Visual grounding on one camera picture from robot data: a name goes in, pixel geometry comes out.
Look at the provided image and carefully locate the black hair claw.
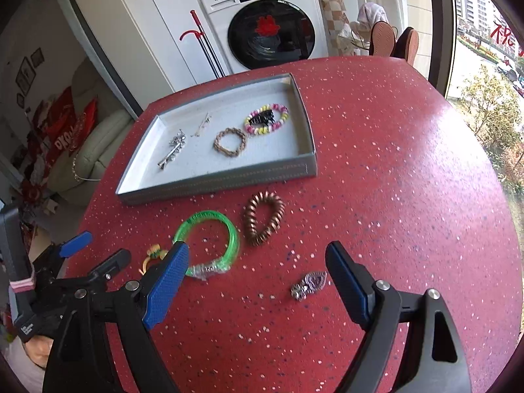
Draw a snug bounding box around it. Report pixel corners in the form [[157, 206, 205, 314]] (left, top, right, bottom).
[[247, 107, 276, 127]]

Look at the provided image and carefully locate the red handled mop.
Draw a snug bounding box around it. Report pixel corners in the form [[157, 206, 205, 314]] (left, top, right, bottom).
[[180, 9, 226, 79]]

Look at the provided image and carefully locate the large picture frame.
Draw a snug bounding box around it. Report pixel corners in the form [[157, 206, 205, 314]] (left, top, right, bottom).
[[15, 57, 32, 93]]

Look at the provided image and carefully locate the yellow cord bead bracelet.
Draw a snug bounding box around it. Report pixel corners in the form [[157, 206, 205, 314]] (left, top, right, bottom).
[[139, 243, 170, 275]]

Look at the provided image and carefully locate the white plastic bag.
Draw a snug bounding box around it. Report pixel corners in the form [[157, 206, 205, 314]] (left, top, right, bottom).
[[338, 25, 371, 56]]

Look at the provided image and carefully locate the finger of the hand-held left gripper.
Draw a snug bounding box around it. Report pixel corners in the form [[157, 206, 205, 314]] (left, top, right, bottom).
[[61, 249, 132, 295], [30, 231, 94, 281]]

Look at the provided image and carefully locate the brown spiral hair tie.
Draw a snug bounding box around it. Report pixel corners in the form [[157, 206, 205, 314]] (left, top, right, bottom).
[[243, 191, 285, 248]]

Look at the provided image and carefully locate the white pink hair pin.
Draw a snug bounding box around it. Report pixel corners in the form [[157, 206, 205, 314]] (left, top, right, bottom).
[[192, 112, 214, 137]]

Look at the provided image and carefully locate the white towel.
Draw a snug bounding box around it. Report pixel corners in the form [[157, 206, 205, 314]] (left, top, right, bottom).
[[356, 2, 389, 25]]

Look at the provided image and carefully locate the red cushion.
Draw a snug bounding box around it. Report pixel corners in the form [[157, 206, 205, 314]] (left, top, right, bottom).
[[45, 88, 78, 144], [67, 98, 99, 156]]

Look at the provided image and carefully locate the checkered bag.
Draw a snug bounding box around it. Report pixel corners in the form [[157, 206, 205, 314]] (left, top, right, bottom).
[[315, 0, 353, 54]]

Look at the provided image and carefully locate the cream sofa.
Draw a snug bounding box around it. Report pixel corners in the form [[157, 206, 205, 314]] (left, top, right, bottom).
[[49, 57, 136, 205]]

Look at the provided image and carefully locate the person's left hand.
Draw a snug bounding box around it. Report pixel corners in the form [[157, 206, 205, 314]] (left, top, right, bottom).
[[22, 333, 54, 367]]

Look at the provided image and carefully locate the silver charm hair clip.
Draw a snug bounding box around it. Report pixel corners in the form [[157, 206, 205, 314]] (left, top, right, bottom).
[[158, 129, 188, 171]]

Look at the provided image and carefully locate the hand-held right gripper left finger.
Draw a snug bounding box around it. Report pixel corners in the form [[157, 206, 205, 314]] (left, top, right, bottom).
[[43, 241, 190, 393]]

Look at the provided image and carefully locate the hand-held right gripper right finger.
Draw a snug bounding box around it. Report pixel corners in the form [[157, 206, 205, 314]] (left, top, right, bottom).
[[325, 241, 471, 393]]

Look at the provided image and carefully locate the green translucent bracelet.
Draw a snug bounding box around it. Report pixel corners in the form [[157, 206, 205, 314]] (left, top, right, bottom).
[[173, 210, 240, 282]]

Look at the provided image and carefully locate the white tall cabinet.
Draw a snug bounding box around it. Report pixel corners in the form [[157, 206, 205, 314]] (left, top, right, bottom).
[[61, 0, 205, 95]]

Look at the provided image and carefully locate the grey shallow tray box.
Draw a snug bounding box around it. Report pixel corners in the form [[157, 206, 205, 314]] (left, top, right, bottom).
[[115, 74, 318, 206]]

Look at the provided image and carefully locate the brown braided bracelet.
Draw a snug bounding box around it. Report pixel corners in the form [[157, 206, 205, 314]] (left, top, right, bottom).
[[213, 128, 247, 157]]

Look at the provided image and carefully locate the pink yellow spiral hair tie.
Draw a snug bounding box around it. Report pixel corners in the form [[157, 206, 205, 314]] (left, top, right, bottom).
[[243, 103, 290, 137]]

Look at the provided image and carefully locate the white washing machine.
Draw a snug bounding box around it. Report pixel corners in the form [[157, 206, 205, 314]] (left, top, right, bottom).
[[186, 0, 330, 76]]

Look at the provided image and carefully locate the red window lettering decal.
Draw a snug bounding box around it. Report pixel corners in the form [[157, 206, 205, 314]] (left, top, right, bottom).
[[489, 20, 524, 56]]

